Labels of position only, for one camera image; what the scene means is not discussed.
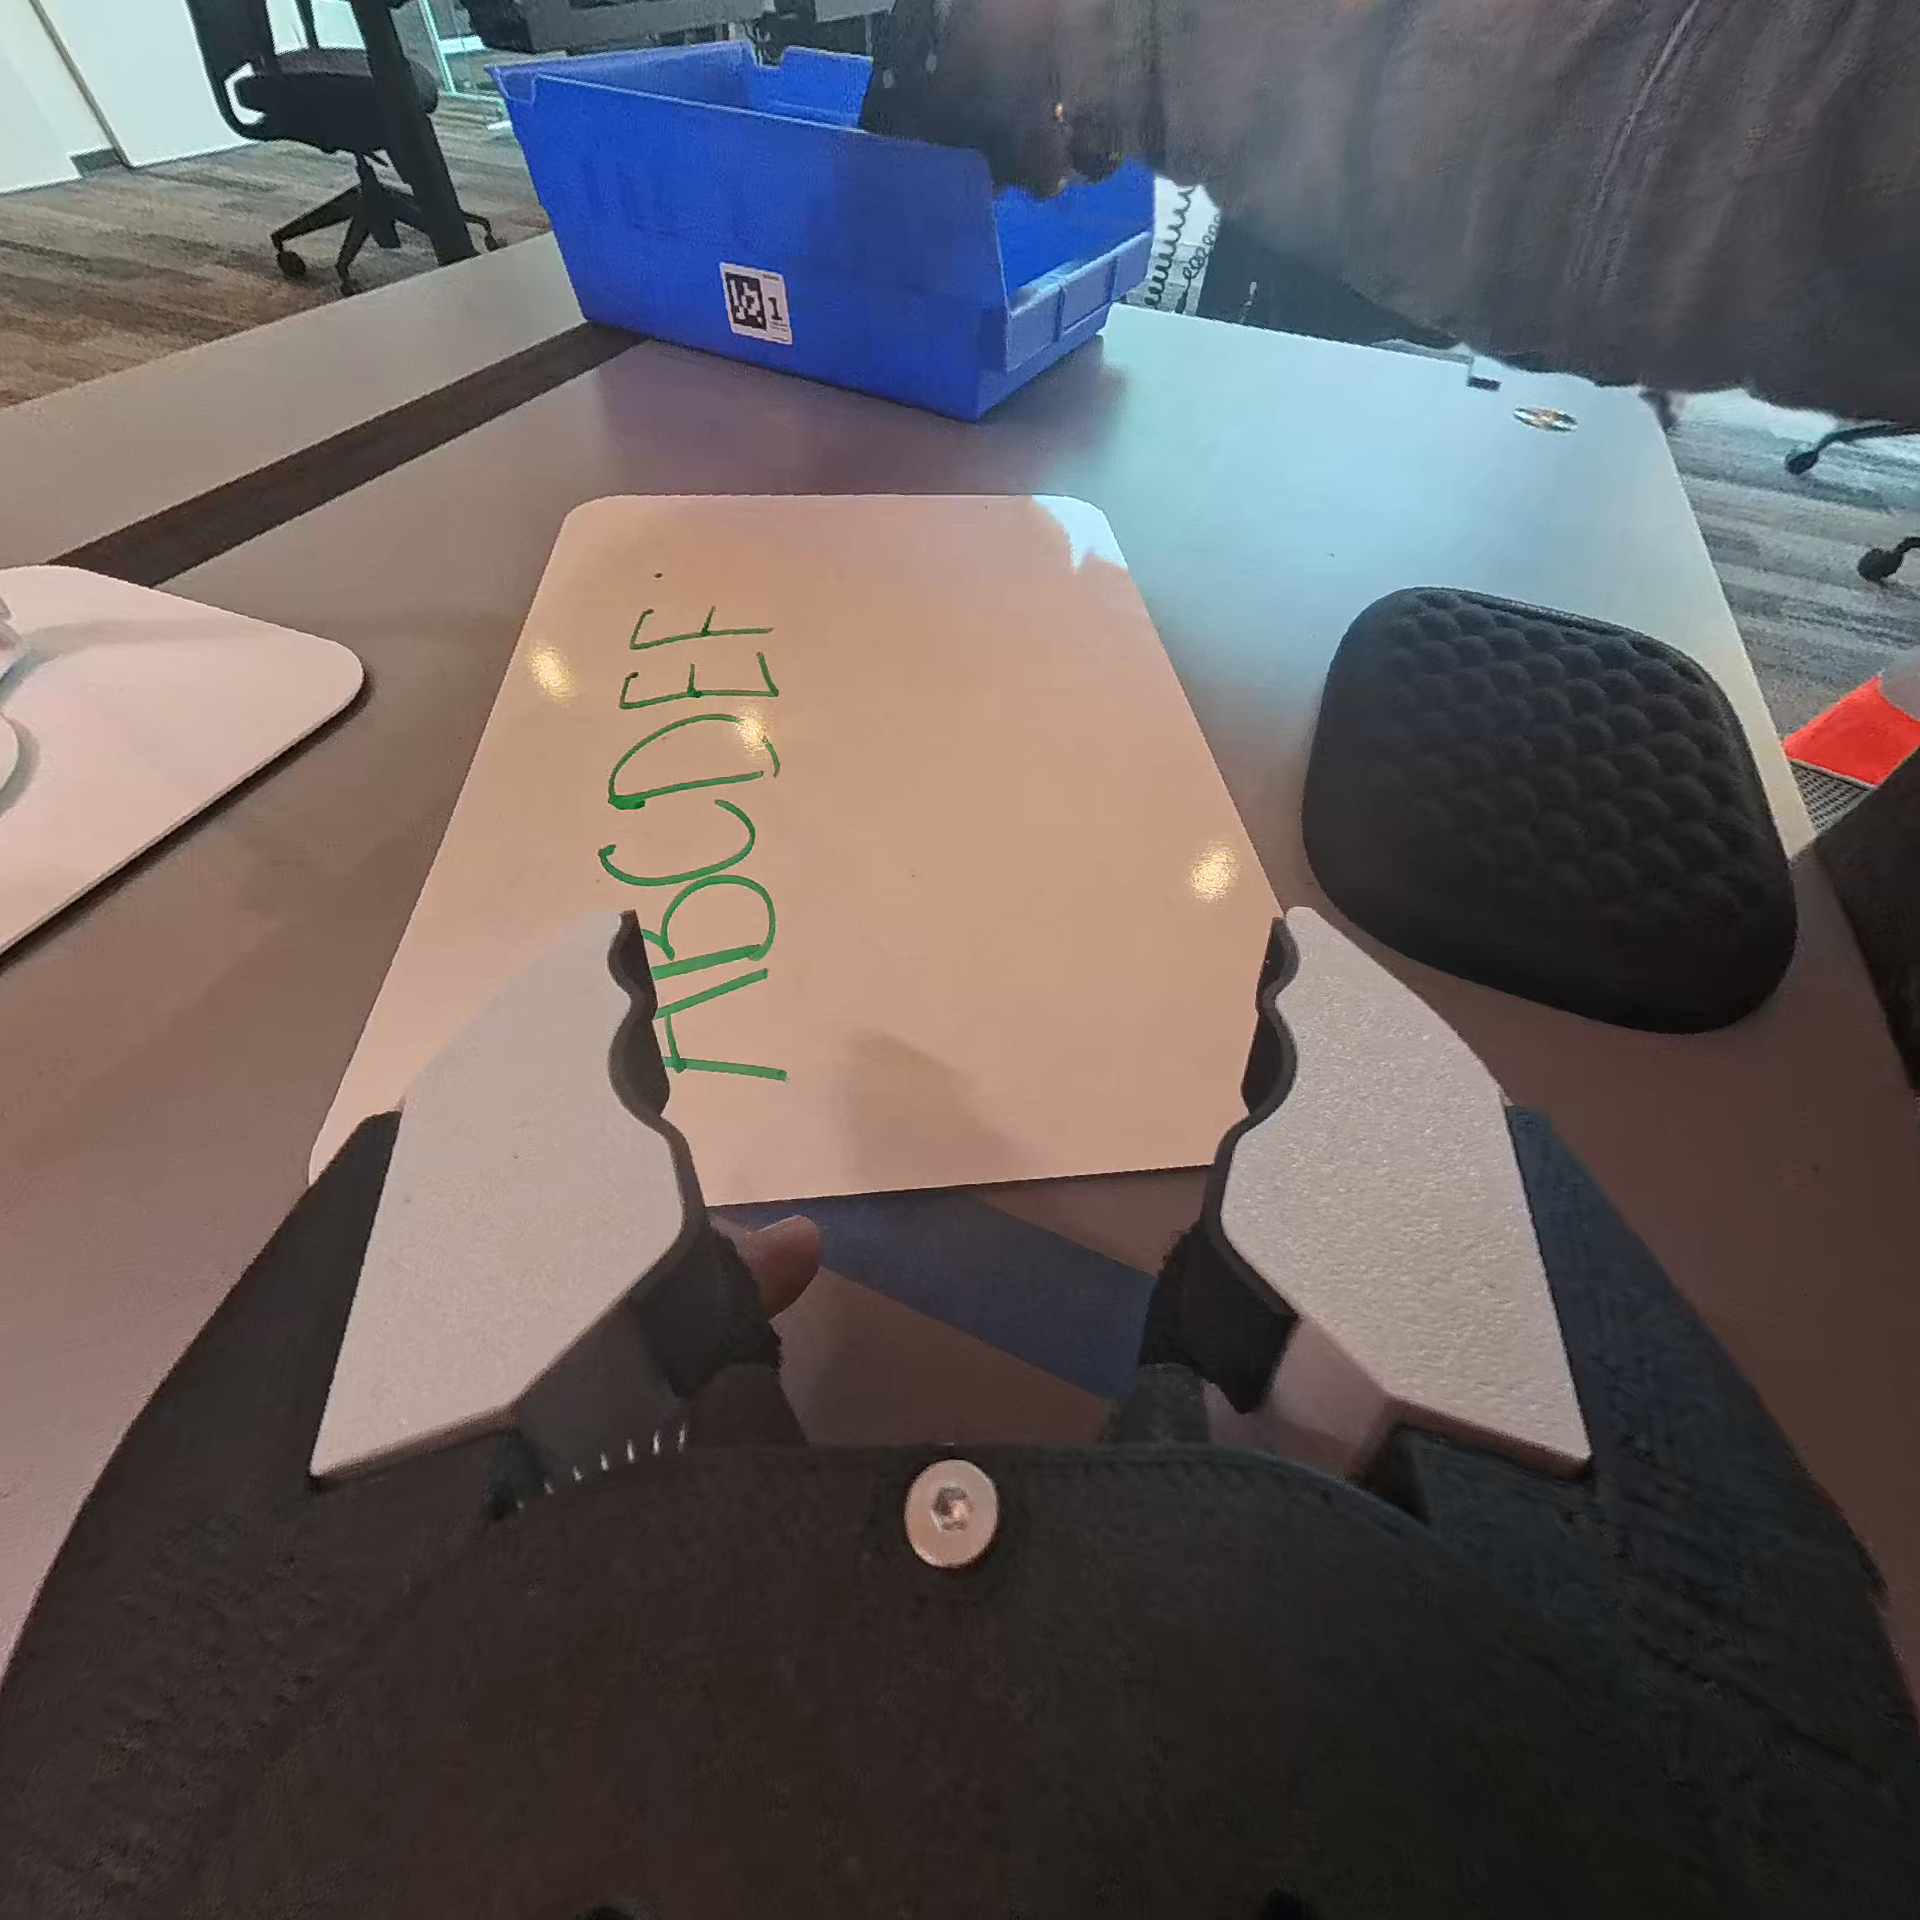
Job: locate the white whiteboard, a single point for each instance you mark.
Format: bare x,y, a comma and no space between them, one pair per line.
930,825

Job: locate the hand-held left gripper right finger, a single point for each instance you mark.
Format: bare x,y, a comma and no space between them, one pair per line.
1394,1200

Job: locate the person's left hand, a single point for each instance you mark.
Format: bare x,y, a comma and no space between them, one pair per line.
772,1268

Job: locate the black office chair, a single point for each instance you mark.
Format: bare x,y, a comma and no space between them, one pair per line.
323,90
1874,443

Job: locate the white metal desk stand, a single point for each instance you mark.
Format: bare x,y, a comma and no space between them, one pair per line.
165,720

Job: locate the metal table grommet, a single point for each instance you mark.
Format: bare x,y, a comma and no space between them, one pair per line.
1544,419

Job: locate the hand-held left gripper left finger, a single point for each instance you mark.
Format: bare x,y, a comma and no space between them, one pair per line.
494,1200

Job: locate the blue tape strip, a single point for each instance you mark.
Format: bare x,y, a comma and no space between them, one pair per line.
974,1274

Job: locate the black textured cushion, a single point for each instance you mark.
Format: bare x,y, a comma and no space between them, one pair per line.
1544,811

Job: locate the blue plastic storage bin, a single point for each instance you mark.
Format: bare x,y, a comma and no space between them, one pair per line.
840,255

